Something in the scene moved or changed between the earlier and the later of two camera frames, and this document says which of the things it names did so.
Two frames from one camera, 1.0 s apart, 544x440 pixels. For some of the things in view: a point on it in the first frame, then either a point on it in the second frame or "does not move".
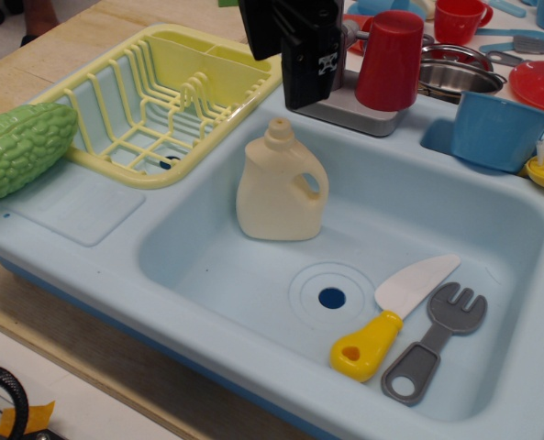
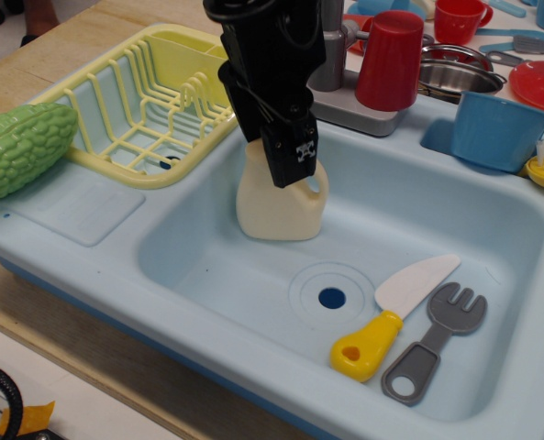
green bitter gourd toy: (16, 146) does not move
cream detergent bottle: (272, 201) does not move
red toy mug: (456, 22) does not move
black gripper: (314, 53) to (272, 49)
